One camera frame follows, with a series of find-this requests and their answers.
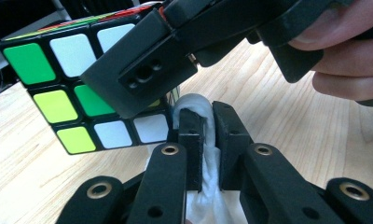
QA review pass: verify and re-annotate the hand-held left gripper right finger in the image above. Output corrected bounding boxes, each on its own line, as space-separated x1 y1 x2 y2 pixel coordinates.
212 101 254 191

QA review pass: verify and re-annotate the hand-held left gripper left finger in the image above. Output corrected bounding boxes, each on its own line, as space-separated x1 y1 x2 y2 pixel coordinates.
178 107 206 192

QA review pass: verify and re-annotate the colourful puzzle cube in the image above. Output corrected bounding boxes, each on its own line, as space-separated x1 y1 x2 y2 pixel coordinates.
0 1 181 156

